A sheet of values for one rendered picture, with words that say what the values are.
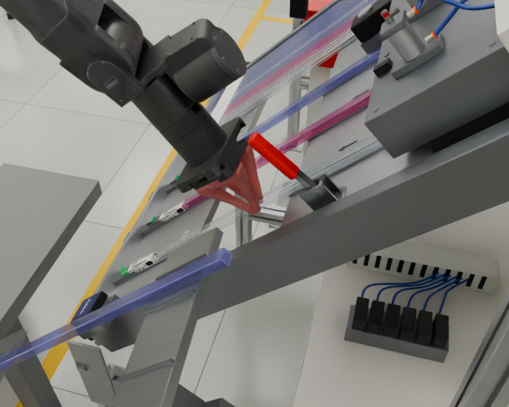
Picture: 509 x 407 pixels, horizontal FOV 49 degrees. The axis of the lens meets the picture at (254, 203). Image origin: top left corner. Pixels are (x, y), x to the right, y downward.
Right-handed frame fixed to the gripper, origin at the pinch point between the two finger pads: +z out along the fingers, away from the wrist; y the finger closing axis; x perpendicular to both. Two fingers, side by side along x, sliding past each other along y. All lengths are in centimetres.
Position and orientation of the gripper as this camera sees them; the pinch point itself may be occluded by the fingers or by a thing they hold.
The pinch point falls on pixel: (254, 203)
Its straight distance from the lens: 69.9
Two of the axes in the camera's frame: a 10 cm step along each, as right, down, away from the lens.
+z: 6.0, 6.9, 4.2
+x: -7.6, 3.1, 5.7
